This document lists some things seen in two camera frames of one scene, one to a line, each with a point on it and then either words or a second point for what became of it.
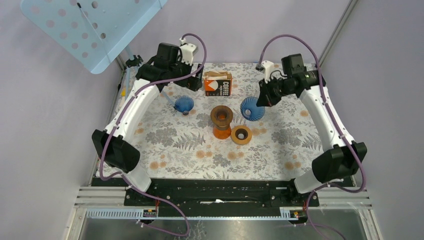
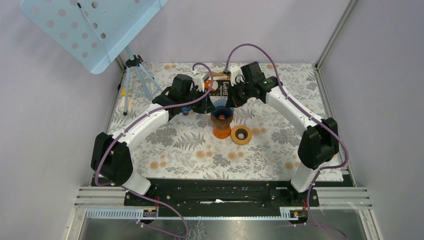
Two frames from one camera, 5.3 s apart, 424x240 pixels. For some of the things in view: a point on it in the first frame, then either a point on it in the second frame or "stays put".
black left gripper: (193, 83) → (206, 106)
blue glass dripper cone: (250, 111) → (221, 111)
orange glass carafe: (221, 132) stays put
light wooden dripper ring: (241, 134) stays put
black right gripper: (265, 98) → (232, 100)
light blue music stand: (92, 31) stays put
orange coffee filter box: (218, 83) stays put
